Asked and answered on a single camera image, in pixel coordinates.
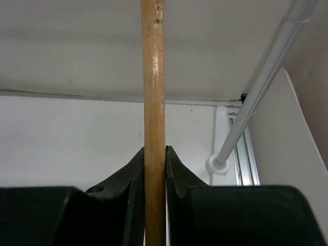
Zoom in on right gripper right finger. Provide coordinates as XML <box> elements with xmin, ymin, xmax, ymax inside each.
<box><xmin>165</xmin><ymin>146</ymin><xmax>326</xmax><ymax>245</ymax></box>

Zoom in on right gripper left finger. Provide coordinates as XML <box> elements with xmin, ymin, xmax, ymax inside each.
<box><xmin>1</xmin><ymin>150</ymin><xmax>145</xmax><ymax>245</ymax></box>

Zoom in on wooden clothes hanger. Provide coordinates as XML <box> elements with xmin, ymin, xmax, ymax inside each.
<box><xmin>140</xmin><ymin>1</ymin><xmax>166</xmax><ymax>245</ymax></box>

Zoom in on white metal clothes rack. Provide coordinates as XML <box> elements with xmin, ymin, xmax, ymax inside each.
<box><xmin>206</xmin><ymin>1</ymin><xmax>318</xmax><ymax>186</ymax></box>

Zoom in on aluminium rail on right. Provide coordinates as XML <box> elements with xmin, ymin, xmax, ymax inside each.
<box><xmin>233</xmin><ymin>127</ymin><xmax>260</xmax><ymax>186</ymax></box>

